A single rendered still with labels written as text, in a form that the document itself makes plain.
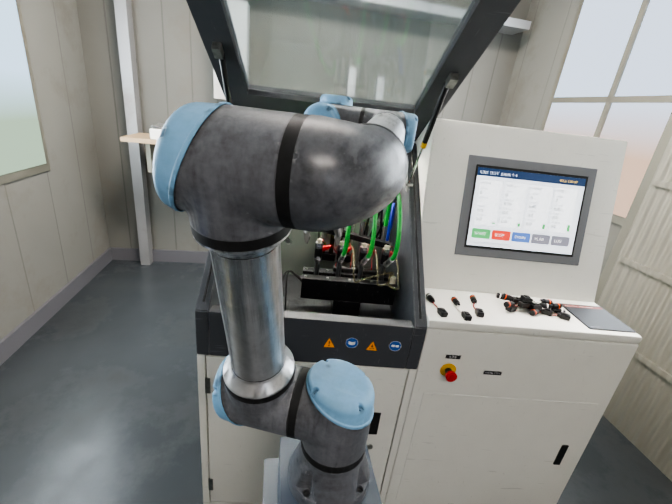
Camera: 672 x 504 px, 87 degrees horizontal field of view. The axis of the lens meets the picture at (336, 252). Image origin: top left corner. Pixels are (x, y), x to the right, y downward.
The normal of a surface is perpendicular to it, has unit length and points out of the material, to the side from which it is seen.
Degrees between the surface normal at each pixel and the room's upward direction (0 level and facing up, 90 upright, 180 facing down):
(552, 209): 76
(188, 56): 90
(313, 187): 92
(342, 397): 8
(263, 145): 60
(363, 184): 86
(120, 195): 90
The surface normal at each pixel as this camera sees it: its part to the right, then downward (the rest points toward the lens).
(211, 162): -0.17, 0.18
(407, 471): 0.03, 0.38
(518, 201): 0.06, 0.15
